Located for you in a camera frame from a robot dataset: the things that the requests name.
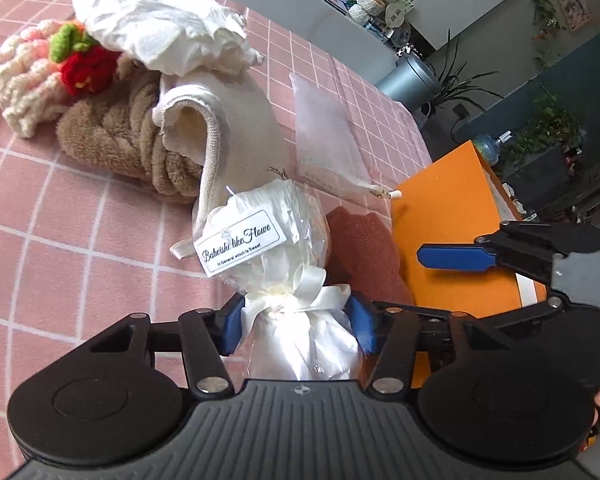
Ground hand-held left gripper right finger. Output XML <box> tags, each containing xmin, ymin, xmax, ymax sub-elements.
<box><xmin>347</xmin><ymin>295</ymin><xmax>511</xmax><ymax>397</ymax></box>

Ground climbing vine plant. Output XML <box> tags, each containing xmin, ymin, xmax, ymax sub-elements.
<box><xmin>530</xmin><ymin>0</ymin><xmax>569</xmax><ymax>70</ymax></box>

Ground beige drawstring bag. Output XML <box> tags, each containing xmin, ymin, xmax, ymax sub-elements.
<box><xmin>152</xmin><ymin>62</ymin><xmax>293</xmax><ymax>261</ymax></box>

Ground rust brown sponge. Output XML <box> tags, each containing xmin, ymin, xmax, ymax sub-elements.
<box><xmin>325</xmin><ymin>205</ymin><xmax>415</xmax><ymax>307</ymax></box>

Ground white crumpled cloth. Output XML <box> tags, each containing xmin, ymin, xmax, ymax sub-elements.
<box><xmin>72</xmin><ymin>0</ymin><xmax>265</xmax><ymax>77</ymax></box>

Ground white marble cabinet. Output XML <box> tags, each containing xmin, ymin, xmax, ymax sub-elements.
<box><xmin>260</xmin><ymin>0</ymin><xmax>416</xmax><ymax>93</ymax></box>

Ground orange box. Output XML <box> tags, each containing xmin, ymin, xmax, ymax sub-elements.
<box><xmin>390</xmin><ymin>140</ymin><xmax>548</xmax><ymax>391</ymax></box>

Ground pink checkered tablecloth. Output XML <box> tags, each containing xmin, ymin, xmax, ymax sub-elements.
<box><xmin>0</xmin><ymin>0</ymin><xmax>433</xmax><ymax>480</ymax></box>

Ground grey cylinder bin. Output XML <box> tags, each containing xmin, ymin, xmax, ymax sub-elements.
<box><xmin>377</xmin><ymin>54</ymin><xmax>443</xmax><ymax>112</ymax></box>

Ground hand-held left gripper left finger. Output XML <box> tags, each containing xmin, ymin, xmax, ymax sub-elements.
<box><xmin>87</xmin><ymin>296</ymin><xmax>245</xmax><ymax>398</ymax></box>

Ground pink cream crocheted hat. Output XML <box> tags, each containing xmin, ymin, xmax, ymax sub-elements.
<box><xmin>0</xmin><ymin>19</ymin><xmax>123</xmax><ymax>139</ymax></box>

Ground white soap flower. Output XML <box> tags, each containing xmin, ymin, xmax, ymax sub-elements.
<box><xmin>194</xmin><ymin>177</ymin><xmax>365</xmax><ymax>382</ymax></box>

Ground brown rolled towel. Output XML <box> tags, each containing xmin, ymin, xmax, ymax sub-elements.
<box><xmin>56</xmin><ymin>52</ymin><xmax>206</xmax><ymax>206</ymax></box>

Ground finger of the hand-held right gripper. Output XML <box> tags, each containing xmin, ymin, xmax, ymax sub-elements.
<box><xmin>497</xmin><ymin>270</ymin><xmax>577</xmax><ymax>335</ymax></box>
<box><xmin>416</xmin><ymin>219</ymin><xmax>600</xmax><ymax>282</ymax></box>

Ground round paper fan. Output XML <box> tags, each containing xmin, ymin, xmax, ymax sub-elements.
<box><xmin>382</xmin><ymin>2</ymin><xmax>407</xmax><ymax>29</ymax></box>

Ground white mesh bag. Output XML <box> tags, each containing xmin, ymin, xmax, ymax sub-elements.
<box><xmin>288</xmin><ymin>71</ymin><xmax>403</xmax><ymax>202</ymax></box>

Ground framed wall picture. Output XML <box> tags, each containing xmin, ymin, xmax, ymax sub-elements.
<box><xmin>553</xmin><ymin>0</ymin><xmax>594</xmax><ymax>34</ymax></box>

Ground blue water bottle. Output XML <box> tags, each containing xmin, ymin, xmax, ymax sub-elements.
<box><xmin>472</xmin><ymin>131</ymin><xmax>514</xmax><ymax>166</ymax></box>

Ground long-leaf potted plant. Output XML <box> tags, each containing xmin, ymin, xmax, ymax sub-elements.
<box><xmin>419</xmin><ymin>30</ymin><xmax>502</xmax><ymax>117</ymax></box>

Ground bushy green plant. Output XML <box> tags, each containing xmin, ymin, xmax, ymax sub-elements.
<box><xmin>509</xmin><ymin>87</ymin><xmax>587</xmax><ymax>167</ymax></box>

